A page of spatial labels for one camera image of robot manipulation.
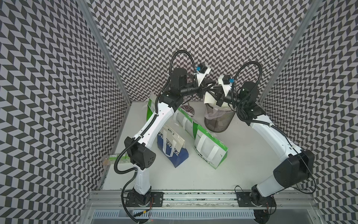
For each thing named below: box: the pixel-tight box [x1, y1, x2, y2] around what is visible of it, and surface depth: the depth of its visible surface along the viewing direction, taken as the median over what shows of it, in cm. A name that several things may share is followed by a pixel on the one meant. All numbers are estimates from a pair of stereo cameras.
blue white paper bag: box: [156, 124, 189, 168], surface depth 75 cm
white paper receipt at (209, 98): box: [204, 90, 218, 105], surface depth 70 cm
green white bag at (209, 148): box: [193, 124, 229, 170], surface depth 72 cm
